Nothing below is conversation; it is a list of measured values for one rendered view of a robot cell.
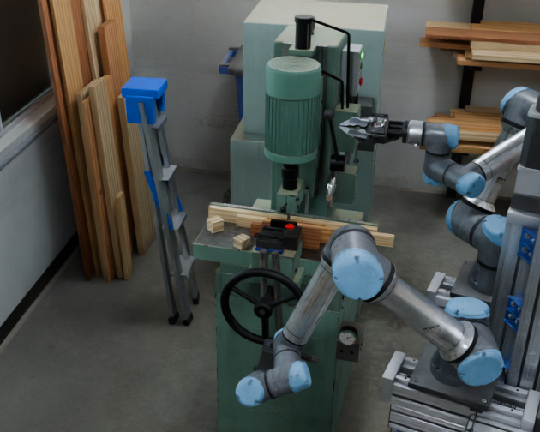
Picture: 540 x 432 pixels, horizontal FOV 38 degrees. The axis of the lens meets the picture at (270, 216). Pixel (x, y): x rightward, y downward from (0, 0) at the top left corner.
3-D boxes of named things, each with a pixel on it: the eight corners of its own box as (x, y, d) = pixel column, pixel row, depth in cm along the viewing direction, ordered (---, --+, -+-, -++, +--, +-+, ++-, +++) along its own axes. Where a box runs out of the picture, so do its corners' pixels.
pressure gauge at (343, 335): (337, 348, 261) (339, 328, 257) (339, 341, 264) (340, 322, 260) (356, 351, 260) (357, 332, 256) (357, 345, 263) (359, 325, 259)
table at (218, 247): (183, 273, 258) (182, 257, 255) (211, 229, 284) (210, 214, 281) (364, 300, 246) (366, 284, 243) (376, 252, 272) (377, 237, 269)
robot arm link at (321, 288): (339, 201, 200) (262, 339, 221) (342, 221, 190) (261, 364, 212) (379, 217, 202) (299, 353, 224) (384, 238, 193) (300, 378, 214)
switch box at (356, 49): (339, 95, 272) (341, 50, 265) (343, 86, 281) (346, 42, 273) (356, 97, 271) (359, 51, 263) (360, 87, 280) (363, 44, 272)
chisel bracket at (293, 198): (275, 215, 264) (276, 193, 260) (285, 197, 276) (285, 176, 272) (297, 219, 262) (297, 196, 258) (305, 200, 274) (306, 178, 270)
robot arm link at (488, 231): (495, 272, 248) (501, 235, 241) (465, 252, 258) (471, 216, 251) (522, 262, 253) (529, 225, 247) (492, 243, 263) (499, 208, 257)
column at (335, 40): (268, 228, 294) (272, 40, 259) (281, 201, 313) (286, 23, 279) (327, 236, 289) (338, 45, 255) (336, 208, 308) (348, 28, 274)
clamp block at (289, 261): (249, 275, 252) (249, 251, 248) (260, 254, 264) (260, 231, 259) (294, 282, 249) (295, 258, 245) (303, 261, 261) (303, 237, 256)
